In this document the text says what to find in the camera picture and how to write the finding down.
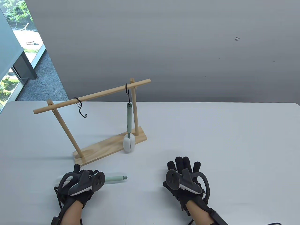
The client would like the person's right hand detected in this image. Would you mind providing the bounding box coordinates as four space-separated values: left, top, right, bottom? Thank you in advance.
163 156 210 211

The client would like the person's left hand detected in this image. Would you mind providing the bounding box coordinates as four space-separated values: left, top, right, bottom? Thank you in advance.
54 164 106 209

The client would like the person's left forearm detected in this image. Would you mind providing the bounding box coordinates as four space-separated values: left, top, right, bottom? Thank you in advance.
60 202 83 225

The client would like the person's right forearm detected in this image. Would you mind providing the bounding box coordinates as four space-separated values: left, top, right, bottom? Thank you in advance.
187 200 215 225

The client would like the dark grey right hand controller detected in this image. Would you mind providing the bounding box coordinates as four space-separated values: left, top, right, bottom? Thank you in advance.
166 169 210 199

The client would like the dark grey hand controller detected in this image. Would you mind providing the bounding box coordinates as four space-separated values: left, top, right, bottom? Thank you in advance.
58 171 105 196
166 169 210 199

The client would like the dark grey left hand controller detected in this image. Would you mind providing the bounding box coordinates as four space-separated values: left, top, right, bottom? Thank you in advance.
58 171 105 196

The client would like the wooden hanging rack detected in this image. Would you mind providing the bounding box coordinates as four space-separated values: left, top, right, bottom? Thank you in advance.
33 78 151 168

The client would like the grey building column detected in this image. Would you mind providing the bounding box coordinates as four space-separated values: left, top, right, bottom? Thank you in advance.
0 9 38 80

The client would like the glass window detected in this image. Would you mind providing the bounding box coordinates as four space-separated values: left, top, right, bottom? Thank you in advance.
0 0 46 113

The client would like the black left glove cable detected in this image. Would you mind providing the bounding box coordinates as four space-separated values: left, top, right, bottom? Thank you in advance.
54 186 63 209

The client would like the black glove cable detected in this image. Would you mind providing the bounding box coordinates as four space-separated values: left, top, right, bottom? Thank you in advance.
54 186 63 209
186 217 283 225

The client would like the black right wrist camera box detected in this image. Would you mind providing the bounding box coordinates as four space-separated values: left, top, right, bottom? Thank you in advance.
208 207 229 225

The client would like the black right glove cable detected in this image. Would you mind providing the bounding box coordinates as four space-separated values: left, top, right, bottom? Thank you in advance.
186 217 283 225

